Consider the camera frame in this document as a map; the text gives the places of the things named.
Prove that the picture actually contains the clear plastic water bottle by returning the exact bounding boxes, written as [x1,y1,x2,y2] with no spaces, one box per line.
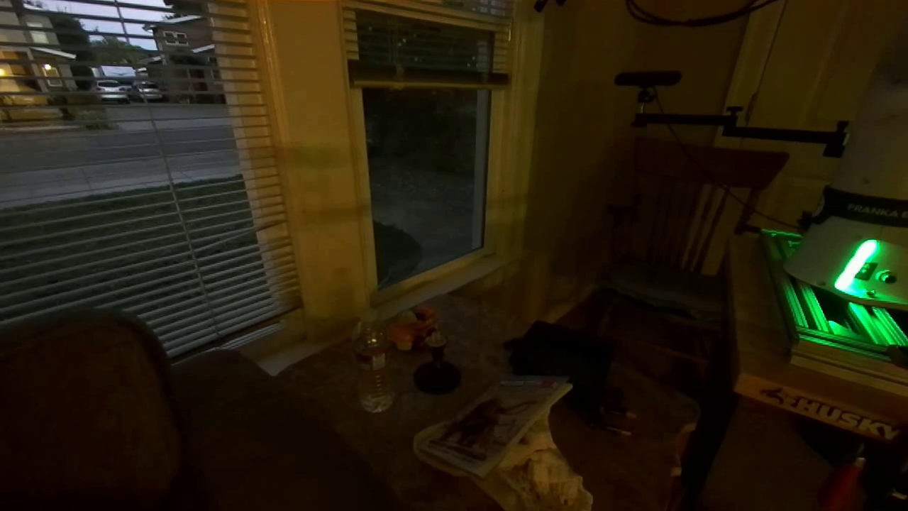
[355,322,393,416]

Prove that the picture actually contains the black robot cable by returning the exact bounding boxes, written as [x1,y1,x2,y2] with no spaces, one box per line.
[620,0,779,30]

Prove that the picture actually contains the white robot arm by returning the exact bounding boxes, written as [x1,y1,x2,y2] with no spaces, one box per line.
[613,0,908,309]

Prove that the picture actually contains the orange small toy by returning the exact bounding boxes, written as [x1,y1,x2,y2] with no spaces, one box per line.
[386,308,440,352]

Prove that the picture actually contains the black bag on table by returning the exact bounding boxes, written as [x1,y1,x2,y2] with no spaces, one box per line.
[504,322,613,392]

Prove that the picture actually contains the wooden chair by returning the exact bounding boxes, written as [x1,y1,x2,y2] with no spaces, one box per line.
[596,139,788,369]

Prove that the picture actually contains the crumpled white paper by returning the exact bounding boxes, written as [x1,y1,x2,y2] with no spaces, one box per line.
[484,437,593,511]

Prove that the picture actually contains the red handled tool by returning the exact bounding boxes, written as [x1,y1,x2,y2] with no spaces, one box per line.
[819,446,866,511]

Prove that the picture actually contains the window white blinds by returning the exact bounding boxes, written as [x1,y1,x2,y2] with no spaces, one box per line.
[0,0,301,355]
[343,0,514,88]

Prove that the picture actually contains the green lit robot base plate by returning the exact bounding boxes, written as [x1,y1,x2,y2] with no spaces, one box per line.
[761,231,908,363]

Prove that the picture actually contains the Husky work cart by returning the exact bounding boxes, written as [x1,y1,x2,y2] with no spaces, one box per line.
[684,234,908,511]

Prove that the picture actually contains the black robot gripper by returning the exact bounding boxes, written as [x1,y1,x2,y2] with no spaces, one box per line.
[532,0,566,11]

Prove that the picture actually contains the dark sofa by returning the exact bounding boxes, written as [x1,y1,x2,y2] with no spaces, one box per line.
[0,314,403,511]

